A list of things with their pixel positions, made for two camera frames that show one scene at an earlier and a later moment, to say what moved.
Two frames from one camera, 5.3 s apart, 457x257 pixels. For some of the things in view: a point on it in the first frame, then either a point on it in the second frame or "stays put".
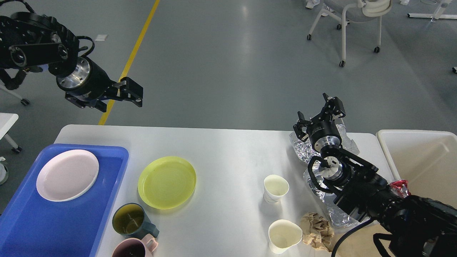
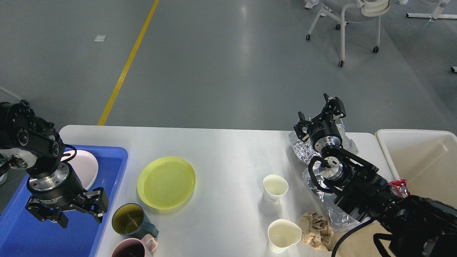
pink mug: x=135 y=247 stays put
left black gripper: x=89 y=81 to x=61 y=188
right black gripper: x=323 y=131 stays put
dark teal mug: x=130 y=219 stays put
